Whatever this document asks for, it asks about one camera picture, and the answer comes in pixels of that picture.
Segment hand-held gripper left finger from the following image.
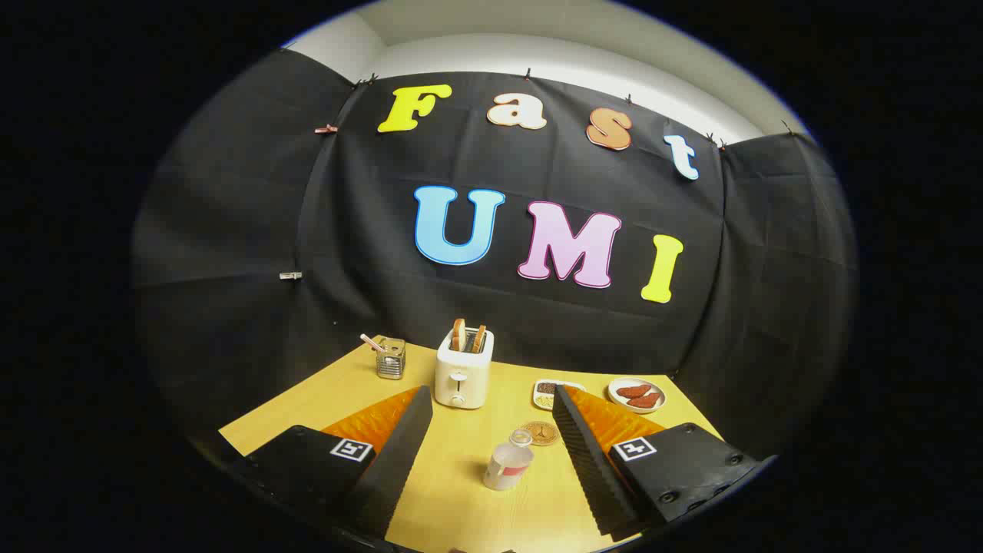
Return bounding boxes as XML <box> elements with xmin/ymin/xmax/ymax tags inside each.
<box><xmin>223</xmin><ymin>384</ymin><xmax>435</xmax><ymax>542</ymax></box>

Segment metal mesh holder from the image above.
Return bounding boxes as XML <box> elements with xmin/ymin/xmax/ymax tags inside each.
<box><xmin>376</xmin><ymin>338</ymin><xmax>406</xmax><ymax>380</ymax></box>

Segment white divided dish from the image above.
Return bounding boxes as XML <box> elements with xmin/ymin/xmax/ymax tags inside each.
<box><xmin>532</xmin><ymin>379</ymin><xmax>586</xmax><ymax>411</ymax></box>

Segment wooden table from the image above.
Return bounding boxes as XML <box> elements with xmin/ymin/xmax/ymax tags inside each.
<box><xmin>219</xmin><ymin>342</ymin><xmax>726</xmax><ymax>553</ymax></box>

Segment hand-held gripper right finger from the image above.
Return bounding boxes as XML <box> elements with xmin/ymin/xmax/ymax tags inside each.
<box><xmin>551</xmin><ymin>384</ymin><xmax>761</xmax><ymax>538</ymax></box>

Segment white toaster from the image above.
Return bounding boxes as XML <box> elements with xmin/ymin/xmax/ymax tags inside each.
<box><xmin>435</xmin><ymin>327</ymin><xmax>495</xmax><ymax>410</ymax></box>

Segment clear juice bottle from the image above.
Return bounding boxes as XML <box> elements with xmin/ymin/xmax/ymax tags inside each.
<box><xmin>483</xmin><ymin>430</ymin><xmax>535</xmax><ymax>492</ymax></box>

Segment white round plate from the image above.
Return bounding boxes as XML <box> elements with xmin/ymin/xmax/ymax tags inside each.
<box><xmin>607</xmin><ymin>377</ymin><xmax>667</xmax><ymax>415</ymax></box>

